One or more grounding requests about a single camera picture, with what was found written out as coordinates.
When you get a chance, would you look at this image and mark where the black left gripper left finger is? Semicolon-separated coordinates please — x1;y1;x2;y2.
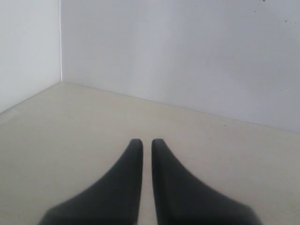
39;139;143;225

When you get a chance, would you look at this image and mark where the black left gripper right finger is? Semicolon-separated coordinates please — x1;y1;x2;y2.
151;139;262;225

